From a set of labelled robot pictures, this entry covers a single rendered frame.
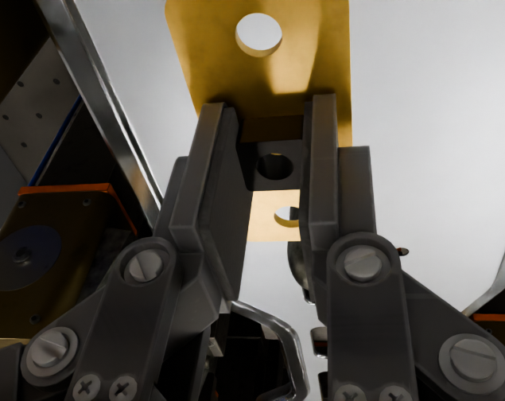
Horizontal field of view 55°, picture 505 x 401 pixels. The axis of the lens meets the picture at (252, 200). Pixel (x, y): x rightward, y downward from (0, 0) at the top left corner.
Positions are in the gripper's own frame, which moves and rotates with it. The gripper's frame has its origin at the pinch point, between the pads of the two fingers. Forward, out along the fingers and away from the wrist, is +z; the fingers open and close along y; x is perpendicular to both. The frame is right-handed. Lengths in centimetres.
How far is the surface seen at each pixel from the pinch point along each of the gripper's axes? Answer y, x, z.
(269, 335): -5.4, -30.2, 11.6
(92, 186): -16.6, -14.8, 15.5
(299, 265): -0.8, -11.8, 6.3
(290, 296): -2.5, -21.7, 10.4
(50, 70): -33, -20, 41
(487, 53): 7.3, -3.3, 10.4
